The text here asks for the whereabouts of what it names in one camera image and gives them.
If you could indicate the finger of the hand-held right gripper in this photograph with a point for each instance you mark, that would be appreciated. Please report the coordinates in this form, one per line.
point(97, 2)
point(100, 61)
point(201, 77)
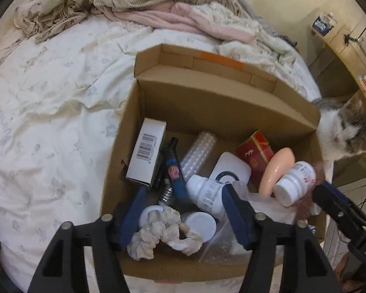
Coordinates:
point(326, 203)
point(343, 196)

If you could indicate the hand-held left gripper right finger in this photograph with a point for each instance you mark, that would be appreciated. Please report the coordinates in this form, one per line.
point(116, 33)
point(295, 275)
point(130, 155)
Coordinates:
point(236, 216)

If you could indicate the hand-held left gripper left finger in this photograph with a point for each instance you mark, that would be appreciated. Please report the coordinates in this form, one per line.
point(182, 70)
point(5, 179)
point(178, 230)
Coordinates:
point(134, 216)

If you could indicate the white scrunchie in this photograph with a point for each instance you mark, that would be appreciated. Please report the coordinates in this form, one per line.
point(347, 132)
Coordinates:
point(155, 235)

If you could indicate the clear zip bag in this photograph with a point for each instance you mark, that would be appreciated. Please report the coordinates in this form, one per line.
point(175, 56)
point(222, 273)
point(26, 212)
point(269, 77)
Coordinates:
point(219, 244)

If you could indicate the large white round lid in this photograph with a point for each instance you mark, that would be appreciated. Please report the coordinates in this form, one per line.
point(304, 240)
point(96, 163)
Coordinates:
point(201, 224)

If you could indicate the small white round lid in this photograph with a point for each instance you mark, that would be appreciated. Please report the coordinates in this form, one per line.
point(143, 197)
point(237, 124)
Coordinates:
point(207, 193)

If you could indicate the white jar with red label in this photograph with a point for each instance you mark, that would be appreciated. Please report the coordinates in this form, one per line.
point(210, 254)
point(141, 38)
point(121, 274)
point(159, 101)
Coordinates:
point(294, 183)

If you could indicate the light bulb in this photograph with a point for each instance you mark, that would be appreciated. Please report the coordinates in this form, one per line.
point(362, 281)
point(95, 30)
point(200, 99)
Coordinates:
point(166, 193)

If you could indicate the white and grey device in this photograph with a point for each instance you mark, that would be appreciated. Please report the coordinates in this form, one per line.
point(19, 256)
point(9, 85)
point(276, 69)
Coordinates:
point(231, 168)

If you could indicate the black tube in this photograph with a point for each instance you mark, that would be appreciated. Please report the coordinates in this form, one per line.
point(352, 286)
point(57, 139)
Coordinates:
point(174, 174)

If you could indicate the red box with gold emblem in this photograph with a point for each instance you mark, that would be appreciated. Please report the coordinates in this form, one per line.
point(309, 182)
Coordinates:
point(256, 155)

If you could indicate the white box with barcode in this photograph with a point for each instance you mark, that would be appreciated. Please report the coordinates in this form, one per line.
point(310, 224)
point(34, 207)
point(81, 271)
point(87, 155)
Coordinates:
point(146, 152)

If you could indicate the cardboard box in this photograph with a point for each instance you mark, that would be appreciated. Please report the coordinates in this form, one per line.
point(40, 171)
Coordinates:
point(225, 103)

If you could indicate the white and tabby cat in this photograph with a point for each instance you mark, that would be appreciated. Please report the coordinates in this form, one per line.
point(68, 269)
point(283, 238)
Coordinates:
point(344, 131)

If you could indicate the wooden desk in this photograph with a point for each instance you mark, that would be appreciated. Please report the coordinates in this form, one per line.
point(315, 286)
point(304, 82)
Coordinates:
point(347, 48)

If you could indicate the blue pack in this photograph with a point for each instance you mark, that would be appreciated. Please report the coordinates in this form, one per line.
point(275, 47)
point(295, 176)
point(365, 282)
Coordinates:
point(323, 24)

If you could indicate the white floral cloth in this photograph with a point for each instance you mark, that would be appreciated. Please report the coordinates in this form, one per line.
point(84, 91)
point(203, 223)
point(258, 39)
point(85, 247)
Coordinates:
point(247, 36)

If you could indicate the pink cloth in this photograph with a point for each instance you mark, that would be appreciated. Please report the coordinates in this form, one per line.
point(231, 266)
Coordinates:
point(183, 18)

